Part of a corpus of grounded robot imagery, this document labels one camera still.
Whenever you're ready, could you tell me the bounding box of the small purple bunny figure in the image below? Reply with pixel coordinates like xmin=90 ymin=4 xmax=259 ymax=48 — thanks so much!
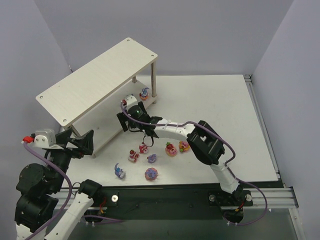
xmin=147 ymin=154 xmax=157 ymax=164

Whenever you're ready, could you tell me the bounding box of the purple bunny with blue bow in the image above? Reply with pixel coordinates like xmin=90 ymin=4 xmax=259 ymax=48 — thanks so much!
xmin=114 ymin=163 xmax=126 ymax=180

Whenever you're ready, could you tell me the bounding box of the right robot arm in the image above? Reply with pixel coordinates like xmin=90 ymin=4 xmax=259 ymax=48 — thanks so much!
xmin=117 ymin=103 xmax=243 ymax=200

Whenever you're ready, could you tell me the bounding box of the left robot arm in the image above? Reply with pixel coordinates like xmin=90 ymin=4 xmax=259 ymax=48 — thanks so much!
xmin=14 ymin=128 xmax=103 ymax=240

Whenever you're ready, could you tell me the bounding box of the white wooden two-tier shelf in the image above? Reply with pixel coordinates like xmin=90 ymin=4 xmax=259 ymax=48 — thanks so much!
xmin=36 ymin=37 xmax=158 ymax=157

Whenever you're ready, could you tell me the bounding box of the pink bear with strawberry hat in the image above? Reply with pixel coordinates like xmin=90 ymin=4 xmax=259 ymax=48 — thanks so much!
xmin=139 ymin=142 xmax=149 ymax=154

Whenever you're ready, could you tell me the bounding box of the pink striped bear with strawberry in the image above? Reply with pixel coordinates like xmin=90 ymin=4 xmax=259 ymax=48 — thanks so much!
xmin=127 ymin=149 xmax=140 ymax=163

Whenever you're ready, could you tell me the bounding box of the pink bear on tan donut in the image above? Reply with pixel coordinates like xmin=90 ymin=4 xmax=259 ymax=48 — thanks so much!
xmin=165 ymin=142 xmax=178 ymax=157

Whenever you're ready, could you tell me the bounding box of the pink bear in yellow flower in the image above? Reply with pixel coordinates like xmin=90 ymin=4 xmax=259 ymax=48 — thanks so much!
xmin=178 ymin=141 xmax=190 ymax=153

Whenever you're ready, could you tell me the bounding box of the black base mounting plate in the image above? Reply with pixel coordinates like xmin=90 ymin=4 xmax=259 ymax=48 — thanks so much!
xmin=84 ymin=183 xmax=253 ymax=221

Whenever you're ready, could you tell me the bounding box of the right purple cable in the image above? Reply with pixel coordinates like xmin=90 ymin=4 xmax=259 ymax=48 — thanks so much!
xmin=120 ymin=99 xmax=272 ymax=226

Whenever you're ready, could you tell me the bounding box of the purple cable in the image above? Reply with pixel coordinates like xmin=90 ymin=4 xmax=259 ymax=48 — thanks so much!
xmin=120 ymin=99 xmax=272 ymax=226
xmin=22 ymin=141 xmax=75 ymax=240

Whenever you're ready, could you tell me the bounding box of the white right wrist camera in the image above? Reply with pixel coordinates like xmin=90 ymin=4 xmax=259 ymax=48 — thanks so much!
xmin=121 ymin=94 xmax=138 ymax=109

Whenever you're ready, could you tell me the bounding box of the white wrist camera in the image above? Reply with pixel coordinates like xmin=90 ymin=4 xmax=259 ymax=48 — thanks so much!
xmin=21 ymin=128 xmax=57 ymax=149
xmin=121 ymin=94 xmax=138 ymax=109

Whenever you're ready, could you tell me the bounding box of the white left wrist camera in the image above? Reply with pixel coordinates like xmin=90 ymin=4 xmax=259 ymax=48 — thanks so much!
xmin=21 ymin=128 xmax=57 ymax=149

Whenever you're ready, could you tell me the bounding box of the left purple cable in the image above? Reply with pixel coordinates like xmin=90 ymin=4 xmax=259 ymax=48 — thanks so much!
xmin=22 ymin=141 xmax=75 ymax=240

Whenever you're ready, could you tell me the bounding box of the aluminium frame rail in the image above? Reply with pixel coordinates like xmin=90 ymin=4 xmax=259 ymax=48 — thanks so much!
xmin=219 ymin=186 xmax=300 ymax=210

